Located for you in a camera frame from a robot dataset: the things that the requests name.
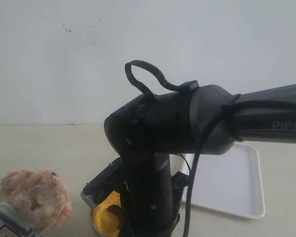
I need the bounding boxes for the dark wooden spoon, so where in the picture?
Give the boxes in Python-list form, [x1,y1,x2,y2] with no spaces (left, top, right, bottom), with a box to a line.
[107,204,124,230]

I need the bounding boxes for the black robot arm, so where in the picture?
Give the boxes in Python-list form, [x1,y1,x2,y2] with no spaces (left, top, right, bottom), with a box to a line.
[80,84,296,237]

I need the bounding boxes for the white rectangular plastic tray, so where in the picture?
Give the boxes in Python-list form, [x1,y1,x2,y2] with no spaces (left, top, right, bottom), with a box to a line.
[179,144,266,220]

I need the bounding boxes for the black round cable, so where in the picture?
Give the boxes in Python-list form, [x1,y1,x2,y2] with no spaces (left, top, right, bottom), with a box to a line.
[181,98,296,237]

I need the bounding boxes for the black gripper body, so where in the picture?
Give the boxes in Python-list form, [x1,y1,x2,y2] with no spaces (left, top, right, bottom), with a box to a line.
[119,153,179,237]

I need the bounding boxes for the steel bowl of yellow millet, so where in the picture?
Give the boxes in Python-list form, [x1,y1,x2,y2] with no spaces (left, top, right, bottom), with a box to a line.
[88,190,181,237]

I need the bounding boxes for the black flat ribbon cable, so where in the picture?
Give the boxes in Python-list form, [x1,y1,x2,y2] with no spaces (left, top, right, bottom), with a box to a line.
[125,60,200,97]

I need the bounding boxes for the teddy bear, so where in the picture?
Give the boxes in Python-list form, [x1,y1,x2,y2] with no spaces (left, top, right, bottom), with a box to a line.
[0,169,72,237]

